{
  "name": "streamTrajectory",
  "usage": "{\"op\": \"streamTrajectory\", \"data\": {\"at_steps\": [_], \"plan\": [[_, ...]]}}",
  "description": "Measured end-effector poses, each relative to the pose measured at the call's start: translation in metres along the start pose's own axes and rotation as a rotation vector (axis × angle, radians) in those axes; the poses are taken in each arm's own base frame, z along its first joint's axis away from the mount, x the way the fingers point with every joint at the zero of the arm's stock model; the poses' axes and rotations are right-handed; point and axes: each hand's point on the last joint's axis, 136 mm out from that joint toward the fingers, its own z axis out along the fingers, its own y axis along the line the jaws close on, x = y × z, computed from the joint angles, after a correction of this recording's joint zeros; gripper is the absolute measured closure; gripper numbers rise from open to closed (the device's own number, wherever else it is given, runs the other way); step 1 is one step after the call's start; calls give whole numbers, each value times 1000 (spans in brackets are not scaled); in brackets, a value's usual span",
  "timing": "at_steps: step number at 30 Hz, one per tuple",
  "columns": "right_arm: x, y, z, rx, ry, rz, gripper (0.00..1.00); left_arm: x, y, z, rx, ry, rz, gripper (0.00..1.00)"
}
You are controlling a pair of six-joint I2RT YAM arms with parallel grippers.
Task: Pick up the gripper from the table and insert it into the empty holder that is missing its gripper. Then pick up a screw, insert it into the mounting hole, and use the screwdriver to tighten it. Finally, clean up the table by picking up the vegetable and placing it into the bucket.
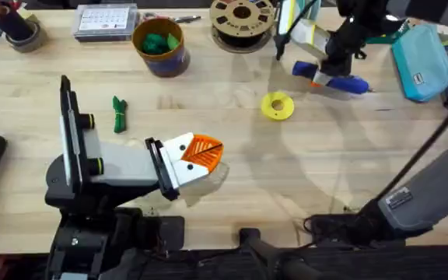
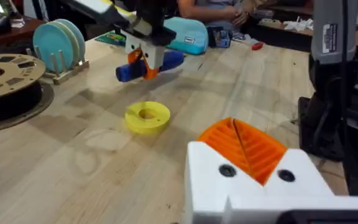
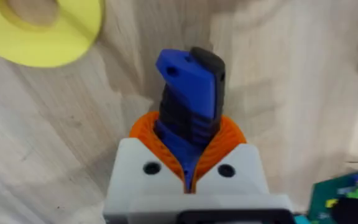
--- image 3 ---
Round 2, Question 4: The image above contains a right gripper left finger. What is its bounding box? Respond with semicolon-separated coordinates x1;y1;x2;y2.
103;111;188;222

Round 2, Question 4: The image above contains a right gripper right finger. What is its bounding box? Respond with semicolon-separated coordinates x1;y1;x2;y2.
191;114;295;215

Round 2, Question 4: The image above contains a green board with toy blocks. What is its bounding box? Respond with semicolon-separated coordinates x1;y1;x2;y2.
306;166;358;224

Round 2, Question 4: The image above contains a yellow-green disc with holes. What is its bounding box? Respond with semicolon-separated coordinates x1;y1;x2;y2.
0;0;105;68

